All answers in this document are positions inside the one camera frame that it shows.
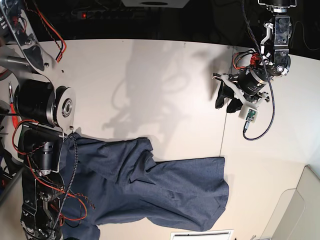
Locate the orange handled screwdriver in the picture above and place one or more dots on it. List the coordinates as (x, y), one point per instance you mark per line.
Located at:
(15, 119)

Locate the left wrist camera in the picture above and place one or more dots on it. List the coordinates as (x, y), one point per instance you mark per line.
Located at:
(248, 113)

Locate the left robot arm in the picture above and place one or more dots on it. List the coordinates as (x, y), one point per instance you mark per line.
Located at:
(257, 67)

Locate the blue t-shirt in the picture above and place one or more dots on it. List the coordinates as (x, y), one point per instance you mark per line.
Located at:
(125, 184)

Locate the black power strip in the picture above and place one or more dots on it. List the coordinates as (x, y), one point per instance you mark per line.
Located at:
(119, 14)

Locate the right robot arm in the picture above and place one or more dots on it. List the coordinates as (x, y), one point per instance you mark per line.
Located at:
(43, 113)

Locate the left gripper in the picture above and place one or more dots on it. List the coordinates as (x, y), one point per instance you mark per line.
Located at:
(246, 83)

